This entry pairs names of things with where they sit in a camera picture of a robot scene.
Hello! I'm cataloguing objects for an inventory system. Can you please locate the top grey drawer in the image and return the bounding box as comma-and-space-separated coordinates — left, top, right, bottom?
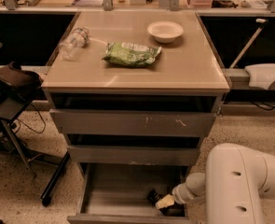
50, 109, 215, 137

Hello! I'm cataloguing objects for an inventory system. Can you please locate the grey drawer cabinet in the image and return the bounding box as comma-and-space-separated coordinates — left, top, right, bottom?
41, 10, 231, 224

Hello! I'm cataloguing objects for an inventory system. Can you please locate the clear plastic water bottle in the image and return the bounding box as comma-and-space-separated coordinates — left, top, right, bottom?
59, 27, 89, 61

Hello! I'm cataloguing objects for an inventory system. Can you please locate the black stand with headset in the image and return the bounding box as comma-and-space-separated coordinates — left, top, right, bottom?
0, 40, 72, 207

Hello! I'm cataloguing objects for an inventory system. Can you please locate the middle grey drawer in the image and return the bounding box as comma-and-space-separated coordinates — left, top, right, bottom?
67, 146, 199, 166

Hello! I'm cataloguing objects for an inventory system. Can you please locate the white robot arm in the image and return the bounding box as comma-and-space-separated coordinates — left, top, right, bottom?
156, 143, 275, 224

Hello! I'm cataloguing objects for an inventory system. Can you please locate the white bowl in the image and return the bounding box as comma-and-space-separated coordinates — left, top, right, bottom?
147, 21, 184, 44

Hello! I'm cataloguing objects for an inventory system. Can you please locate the green chip bag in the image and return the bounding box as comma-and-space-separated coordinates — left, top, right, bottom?
103, 42, 162, 68

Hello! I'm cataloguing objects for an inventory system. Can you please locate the white stick with tip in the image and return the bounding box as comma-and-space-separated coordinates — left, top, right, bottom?
229, 18, 268, 69

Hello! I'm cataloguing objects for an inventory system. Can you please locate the bottom grey drawer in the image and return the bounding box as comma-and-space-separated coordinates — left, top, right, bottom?
67, 164, 190, 224

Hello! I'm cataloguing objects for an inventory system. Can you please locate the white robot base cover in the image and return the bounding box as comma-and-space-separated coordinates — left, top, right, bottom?
245, 63, 275, 90

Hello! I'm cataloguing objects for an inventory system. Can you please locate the black cable on floor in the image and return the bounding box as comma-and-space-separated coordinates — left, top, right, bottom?
17, 102, 48, 134

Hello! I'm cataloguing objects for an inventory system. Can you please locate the grey drawer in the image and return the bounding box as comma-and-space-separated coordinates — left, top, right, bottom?
67, 146, 199, 166
67, 164, 190, 224
50, 109, 215, 137

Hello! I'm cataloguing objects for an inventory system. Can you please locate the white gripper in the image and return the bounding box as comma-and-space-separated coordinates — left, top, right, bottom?
156, 183, 195, 209

